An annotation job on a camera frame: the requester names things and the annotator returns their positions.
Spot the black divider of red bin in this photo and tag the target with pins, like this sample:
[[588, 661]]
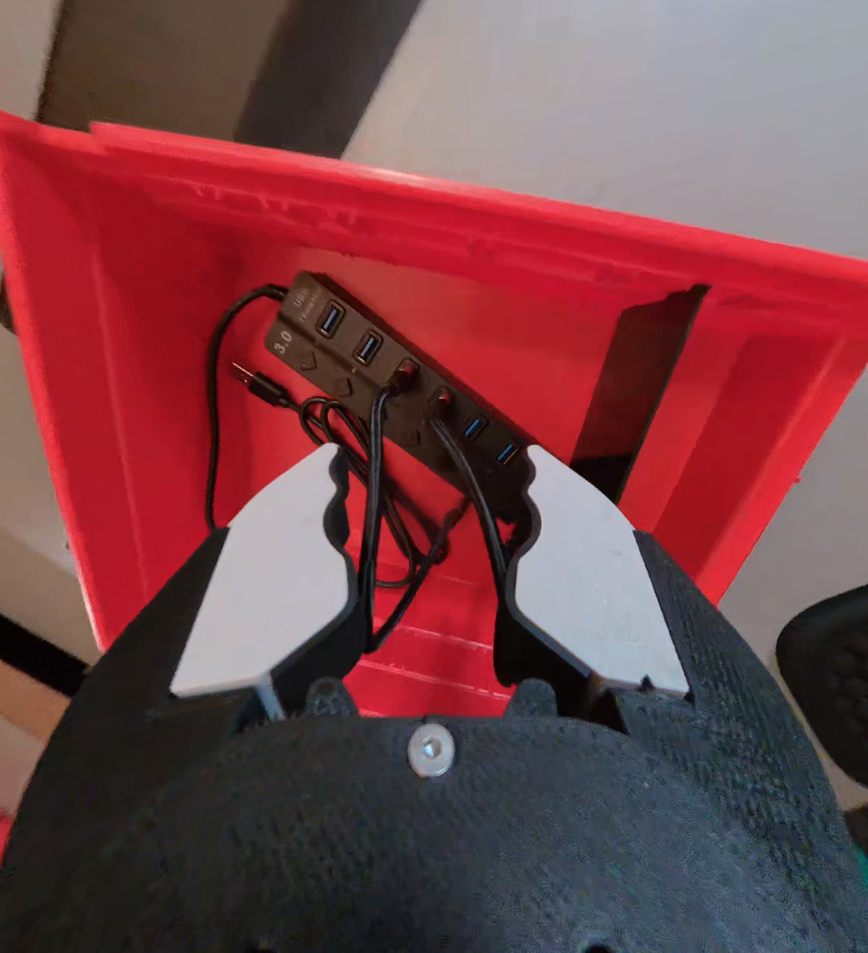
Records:
[[642, 387]]

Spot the small red plastic bin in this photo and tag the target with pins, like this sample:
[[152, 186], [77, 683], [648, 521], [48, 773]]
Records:
[[143, 372]]

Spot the black multi-port usb hub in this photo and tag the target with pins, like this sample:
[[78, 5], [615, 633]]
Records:
[[374, 380]]

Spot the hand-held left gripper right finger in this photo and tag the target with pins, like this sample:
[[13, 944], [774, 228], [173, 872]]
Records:
[[597, 595]]

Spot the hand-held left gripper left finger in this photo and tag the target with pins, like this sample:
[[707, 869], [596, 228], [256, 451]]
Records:
[[277, 588]]

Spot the black wrist rest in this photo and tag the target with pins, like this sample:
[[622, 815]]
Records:
[[850, 685]]

